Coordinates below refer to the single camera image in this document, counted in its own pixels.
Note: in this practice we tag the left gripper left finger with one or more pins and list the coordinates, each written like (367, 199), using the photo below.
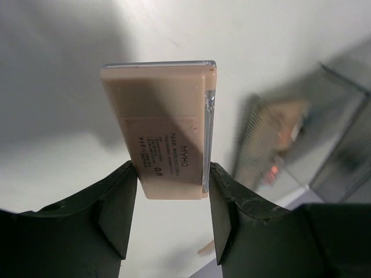
(84, 235)

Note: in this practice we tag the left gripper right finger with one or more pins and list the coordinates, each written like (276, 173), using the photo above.
(254, 237)

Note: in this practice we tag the clear acrylic drawer organizer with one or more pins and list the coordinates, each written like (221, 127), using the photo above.
(311, 139)

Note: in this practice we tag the pink blush compact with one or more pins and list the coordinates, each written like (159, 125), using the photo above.
(165, 111)

